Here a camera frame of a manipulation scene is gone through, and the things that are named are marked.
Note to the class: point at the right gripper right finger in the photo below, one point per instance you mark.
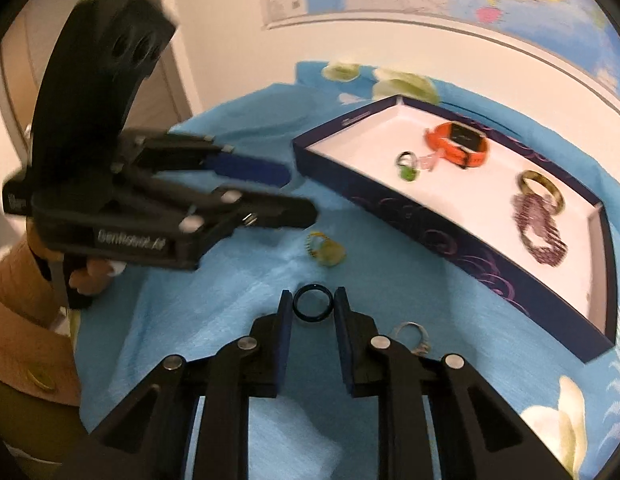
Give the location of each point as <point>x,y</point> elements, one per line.
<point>436,419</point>

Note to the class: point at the left hand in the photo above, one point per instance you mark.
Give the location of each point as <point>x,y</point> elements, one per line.
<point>88,277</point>

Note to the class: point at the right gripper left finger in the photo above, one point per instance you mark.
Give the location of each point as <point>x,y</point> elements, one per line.
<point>190,415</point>

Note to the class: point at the wooden door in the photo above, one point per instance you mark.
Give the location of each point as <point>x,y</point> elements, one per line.
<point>110,63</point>

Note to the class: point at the blue floral bedsheet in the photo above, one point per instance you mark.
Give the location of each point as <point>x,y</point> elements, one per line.
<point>315,430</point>

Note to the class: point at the orange smart watch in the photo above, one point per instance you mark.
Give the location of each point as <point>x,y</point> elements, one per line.
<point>462,145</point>

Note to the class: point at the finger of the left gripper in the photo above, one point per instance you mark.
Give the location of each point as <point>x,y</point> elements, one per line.
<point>251,169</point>
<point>254,209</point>

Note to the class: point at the dark blue tray box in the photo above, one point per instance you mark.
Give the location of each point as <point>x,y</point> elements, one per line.
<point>519,224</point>

